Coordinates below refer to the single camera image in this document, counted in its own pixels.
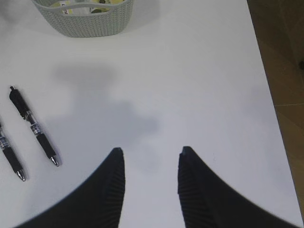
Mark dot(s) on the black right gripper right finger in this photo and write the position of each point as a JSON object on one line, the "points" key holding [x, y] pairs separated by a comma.
{"points": [[207, 201]]}

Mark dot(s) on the green plastic woven basket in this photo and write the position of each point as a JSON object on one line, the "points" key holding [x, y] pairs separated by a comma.
{"points": [[102, 24]]}

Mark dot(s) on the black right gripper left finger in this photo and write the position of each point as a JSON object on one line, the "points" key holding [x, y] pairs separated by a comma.
{"points": [[96, 203]]}

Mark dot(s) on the black gel pen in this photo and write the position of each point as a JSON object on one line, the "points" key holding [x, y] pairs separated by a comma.
{"points": [[25, 112], [10, 155]]}

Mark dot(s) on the yellow white waste paper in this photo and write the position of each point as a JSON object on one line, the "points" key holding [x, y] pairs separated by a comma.
{"points": [[84, 10]]}

